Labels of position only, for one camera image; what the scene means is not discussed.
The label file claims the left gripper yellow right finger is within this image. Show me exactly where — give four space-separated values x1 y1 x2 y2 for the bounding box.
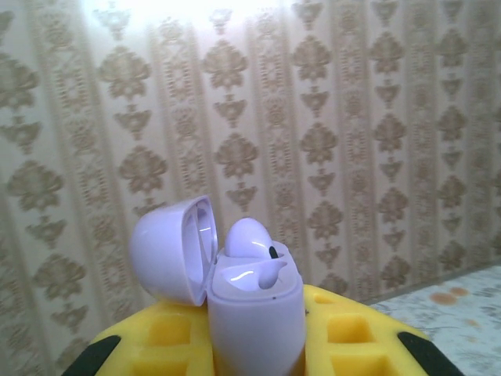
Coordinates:
301 284 474 376

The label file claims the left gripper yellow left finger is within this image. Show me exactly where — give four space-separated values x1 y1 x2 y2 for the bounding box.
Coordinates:
63 298 215 376

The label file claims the purple earbud charging case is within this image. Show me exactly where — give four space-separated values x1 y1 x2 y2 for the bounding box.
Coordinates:
128 194 307 376

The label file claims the purple wireless earbud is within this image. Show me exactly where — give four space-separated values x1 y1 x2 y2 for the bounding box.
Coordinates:
222 217 291 262

